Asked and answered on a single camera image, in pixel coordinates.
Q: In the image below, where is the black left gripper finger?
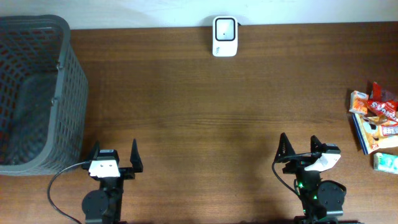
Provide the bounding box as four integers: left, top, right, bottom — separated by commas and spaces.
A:
130, 139, 144, 173
85, 141, 100, 161

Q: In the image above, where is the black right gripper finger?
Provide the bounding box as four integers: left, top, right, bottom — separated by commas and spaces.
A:
275, 133, 295, 161
310, 135, 323, 153

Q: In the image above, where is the orange tissue pack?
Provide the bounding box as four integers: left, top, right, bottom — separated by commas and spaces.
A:
349, 90, 369, 115

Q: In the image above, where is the red Hacks candy bag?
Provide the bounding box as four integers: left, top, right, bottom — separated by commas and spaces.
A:
367, 82, 397, 122

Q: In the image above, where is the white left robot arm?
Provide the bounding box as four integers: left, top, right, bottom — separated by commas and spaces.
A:
81, 139, 144, 224

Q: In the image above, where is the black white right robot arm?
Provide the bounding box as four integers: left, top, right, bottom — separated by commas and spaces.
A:
271, 133, 346, 224

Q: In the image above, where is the white barcode scanner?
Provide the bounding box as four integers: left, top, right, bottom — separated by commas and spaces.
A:
212, 16, 238, 57

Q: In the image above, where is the grey plastic mesh basket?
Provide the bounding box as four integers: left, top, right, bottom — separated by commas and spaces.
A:
1, 15, 89, 176

